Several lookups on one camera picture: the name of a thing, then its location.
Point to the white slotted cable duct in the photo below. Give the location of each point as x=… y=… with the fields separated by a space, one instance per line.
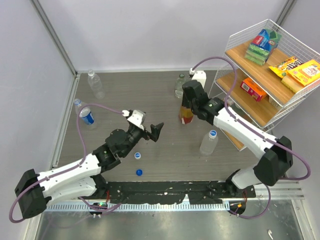
x=79 y=206

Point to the yellow sponge pack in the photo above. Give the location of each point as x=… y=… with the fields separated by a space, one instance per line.
x=301 y=76

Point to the dark blue bottle cap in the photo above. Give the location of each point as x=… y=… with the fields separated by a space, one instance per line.
x=139 y=172

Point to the blue label water bottle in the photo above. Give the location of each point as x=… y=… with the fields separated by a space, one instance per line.
x=84 y=113

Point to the green cap glass bottle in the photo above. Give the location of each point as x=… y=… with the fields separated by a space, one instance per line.
x=178 y=90

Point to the yellow candy bag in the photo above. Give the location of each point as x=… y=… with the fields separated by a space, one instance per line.
x=282 y=69

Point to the white wire shelf rack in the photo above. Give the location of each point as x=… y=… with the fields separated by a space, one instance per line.
x=270 y=111

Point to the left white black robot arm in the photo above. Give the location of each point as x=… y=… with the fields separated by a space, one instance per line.
x=82 y=178

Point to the clear bottle blue cap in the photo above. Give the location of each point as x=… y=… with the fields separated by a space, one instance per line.
x=209 y=143

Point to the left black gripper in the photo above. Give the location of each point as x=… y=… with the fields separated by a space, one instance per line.
x=154 y=135

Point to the blue white bottle cap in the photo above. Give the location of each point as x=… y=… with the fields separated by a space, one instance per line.
x=137 y=155

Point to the orange red box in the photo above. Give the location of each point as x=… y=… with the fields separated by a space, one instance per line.
x=253 y=89

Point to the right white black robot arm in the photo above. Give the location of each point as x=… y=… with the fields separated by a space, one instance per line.
x=273 y=154

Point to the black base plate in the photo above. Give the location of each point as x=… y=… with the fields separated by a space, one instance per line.
x=169 y=192

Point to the clear empty plastic bottle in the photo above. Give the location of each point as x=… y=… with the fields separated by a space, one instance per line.
x=95 y=84

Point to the amber tea bottle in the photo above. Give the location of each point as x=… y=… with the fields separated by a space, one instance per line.
x=185 y=113

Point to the small white box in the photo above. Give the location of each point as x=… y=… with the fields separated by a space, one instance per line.
x=229 y=101

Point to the green sponge pack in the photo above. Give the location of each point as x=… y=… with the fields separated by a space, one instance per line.
x=262 y=46

